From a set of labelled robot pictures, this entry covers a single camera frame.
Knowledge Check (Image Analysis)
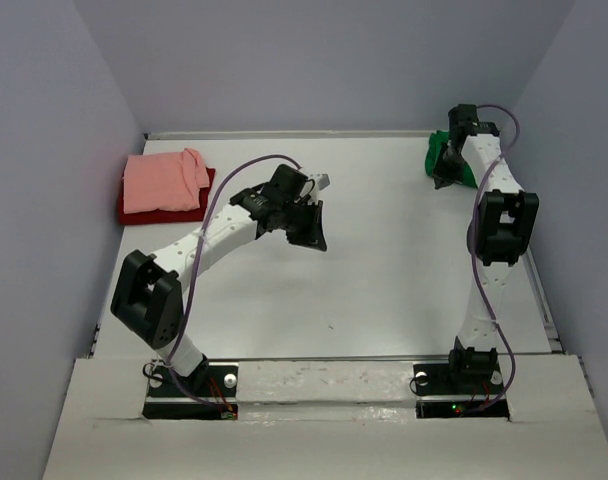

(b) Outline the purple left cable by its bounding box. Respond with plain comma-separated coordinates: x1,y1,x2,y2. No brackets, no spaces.
166,155,305,419

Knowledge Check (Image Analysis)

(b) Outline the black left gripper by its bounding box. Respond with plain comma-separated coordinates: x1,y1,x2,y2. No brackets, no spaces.
279,200,327,253

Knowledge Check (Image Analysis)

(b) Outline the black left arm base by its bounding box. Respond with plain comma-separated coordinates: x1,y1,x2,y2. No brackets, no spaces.
142,361,239,421

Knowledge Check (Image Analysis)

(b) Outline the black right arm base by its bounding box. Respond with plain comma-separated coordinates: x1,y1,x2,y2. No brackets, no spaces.
409,363,510,420

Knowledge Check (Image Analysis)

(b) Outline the pink t shirt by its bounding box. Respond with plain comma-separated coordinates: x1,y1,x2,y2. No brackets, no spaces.
123,148,211,214

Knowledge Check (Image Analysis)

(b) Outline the dark red t shirt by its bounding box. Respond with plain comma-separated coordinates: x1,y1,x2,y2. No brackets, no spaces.
116,168,216,226

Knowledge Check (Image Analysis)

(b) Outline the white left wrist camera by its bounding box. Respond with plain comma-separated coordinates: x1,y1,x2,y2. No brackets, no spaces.
303,173,330,194

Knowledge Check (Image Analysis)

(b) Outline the green t shirt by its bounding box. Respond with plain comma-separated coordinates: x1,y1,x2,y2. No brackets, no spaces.
424,130,477,189

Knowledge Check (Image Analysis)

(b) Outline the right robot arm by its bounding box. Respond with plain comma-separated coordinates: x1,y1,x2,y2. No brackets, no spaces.
426,104,539,395

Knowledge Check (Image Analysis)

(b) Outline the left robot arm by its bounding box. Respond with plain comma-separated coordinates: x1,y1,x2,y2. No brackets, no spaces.
110,163,330,397

